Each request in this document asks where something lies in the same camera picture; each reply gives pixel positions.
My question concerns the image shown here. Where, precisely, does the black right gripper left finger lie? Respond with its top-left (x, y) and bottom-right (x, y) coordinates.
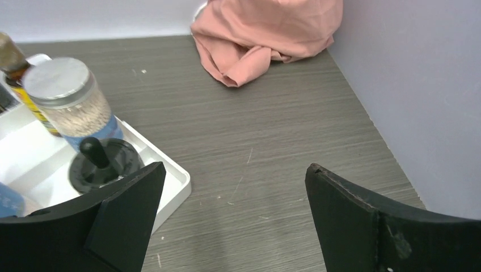
top-left (1, 162), bottom-right (166, 271)

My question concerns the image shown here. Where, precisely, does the silver lid jar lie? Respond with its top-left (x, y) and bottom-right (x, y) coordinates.
top-left (23, 57), bottom-right (124, 151)

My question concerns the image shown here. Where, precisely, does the yellow oil bottle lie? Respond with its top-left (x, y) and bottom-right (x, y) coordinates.
top-left (1, 32), bottom-right (61, 137)

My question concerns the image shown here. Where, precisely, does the white divided plastic tray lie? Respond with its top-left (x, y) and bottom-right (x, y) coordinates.
top-left (0, 53), bottom-right (192, 235)

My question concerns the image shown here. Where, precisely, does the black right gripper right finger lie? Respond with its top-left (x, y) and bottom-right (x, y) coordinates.
top-left (305, 164), bottom-right (480, 271)

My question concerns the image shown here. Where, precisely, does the pink cloth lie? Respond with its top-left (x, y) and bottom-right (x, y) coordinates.
top-left (191, 0), bottom-right (343, 87)

